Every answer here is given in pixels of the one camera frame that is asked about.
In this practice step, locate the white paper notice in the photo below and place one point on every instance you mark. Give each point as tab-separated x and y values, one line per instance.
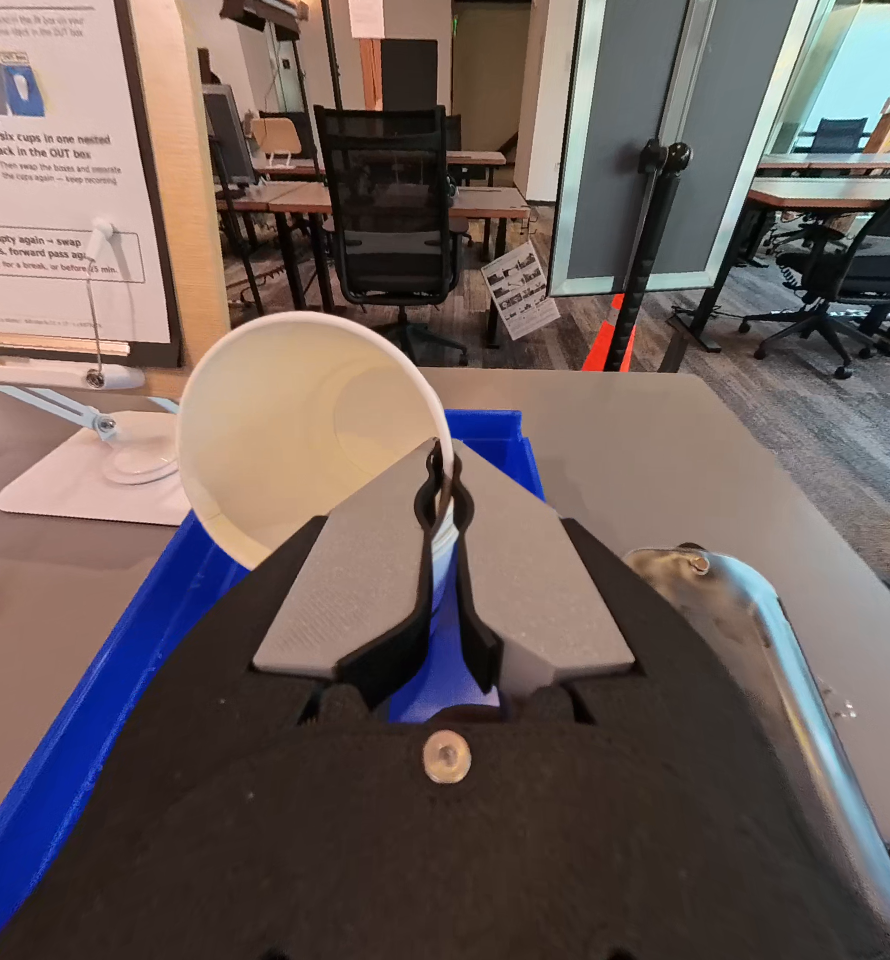
366	19

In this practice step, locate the grey computer monitor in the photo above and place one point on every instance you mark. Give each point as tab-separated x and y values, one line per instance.
227	135

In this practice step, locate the nested cup stack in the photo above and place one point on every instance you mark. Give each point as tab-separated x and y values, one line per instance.
443	585

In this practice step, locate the blue plastic bin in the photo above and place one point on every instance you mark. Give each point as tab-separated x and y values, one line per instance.
77	712

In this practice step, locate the grey divider panel silver frame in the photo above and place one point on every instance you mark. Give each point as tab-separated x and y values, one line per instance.
610	150

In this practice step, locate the black mesh office chair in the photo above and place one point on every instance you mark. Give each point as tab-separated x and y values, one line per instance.
385	195

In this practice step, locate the orange traffic cone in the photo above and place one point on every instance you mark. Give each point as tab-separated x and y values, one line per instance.
601	345

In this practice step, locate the wooden desk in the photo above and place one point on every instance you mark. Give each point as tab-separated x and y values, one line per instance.
812	191

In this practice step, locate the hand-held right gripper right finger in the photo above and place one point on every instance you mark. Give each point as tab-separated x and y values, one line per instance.
542	592

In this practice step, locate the black tripod pole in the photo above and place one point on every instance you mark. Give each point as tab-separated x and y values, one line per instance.
651	225

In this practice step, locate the white floor sign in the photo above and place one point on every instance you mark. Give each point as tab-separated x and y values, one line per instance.
520	292

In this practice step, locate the beige wooden chair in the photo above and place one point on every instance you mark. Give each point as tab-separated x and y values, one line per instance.
274	139

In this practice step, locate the wooden document stand white base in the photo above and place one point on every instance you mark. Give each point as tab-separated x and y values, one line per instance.
77	480

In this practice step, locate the black floor lamp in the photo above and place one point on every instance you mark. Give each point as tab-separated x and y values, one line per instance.
332	60

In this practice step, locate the metal desk clamp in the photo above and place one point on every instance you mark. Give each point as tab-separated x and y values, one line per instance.
715	637

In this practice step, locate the printed instruction sheet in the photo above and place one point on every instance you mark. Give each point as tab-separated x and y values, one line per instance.
55	187

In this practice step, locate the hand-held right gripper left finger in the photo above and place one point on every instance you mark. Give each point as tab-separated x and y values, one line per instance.
340	592

